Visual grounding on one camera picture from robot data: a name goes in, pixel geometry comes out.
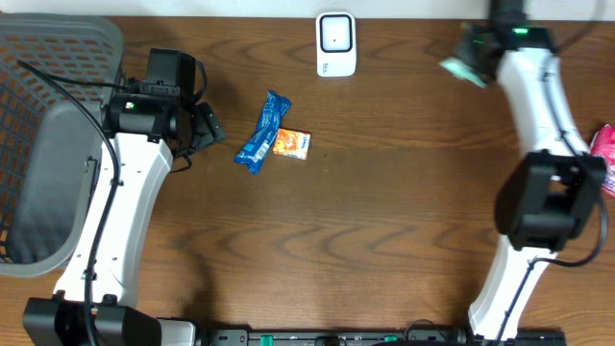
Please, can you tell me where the teal wet wipes pack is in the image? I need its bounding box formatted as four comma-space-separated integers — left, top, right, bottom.
439, 58, 487, 88

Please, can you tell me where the blue snack wrapper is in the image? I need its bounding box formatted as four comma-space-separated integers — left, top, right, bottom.
234, 90, 292, 175

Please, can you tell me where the orange Kleenex tissue pack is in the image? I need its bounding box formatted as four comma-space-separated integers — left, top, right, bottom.
273, 129, 311, 161

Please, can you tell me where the purple Carefree pad pack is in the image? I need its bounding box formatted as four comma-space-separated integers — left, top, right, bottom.
590, 124, 615, 196

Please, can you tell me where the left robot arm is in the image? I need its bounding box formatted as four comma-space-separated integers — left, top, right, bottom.
12, 93, 225, 345

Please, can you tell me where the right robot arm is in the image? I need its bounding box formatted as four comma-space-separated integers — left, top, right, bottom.
442, 23, 608, 345

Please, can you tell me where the grey plastic mesh basket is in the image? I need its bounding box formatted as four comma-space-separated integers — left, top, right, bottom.
1, 13, 123, 277

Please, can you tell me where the left black cable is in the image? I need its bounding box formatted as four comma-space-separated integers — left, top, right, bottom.
16, 58, 129, 346

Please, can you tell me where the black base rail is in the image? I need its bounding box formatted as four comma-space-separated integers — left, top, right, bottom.
158, 328, 568, 346

